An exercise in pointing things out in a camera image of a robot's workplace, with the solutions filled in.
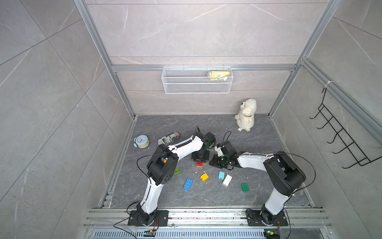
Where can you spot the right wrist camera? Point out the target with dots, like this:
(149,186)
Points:
(219,151)

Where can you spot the tape roll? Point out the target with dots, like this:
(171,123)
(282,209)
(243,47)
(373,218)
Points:
(142,141)

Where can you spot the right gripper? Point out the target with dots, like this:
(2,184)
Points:
(214,162)

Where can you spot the green flat lego brick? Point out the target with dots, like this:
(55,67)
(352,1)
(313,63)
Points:
(245,187)

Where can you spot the white wire mesh basket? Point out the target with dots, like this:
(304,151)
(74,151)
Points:
(194,80)

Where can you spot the white plush toy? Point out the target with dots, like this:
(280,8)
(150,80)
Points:
(245,117)

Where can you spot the yellow sponge in basket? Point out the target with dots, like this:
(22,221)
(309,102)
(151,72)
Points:
(219,75)

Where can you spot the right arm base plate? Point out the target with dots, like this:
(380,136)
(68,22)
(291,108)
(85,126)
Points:
(265,218)

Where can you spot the yellow stepped lego brick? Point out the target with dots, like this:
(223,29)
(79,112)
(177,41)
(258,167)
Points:
(204,177)

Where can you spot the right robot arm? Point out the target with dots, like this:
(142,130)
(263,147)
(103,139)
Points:
(286,176)

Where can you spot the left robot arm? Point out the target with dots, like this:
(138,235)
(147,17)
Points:
(161,168)

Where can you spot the white long lego brick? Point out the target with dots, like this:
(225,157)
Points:
(227,180)

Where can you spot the small toy car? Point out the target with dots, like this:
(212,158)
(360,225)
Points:
(166,140)

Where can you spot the blue long lego brick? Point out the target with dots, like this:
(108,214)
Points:
(188,184)

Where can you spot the light green lego brick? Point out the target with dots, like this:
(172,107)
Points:
(177,171)

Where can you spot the black wire hook rack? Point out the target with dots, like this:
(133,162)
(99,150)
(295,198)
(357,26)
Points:
(342,135)

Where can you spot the cyan lego brick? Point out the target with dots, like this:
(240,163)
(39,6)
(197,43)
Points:
(221,175)

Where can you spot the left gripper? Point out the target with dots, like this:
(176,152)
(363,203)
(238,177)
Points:
(206,159)

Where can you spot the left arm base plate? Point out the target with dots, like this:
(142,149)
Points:
(159,218)

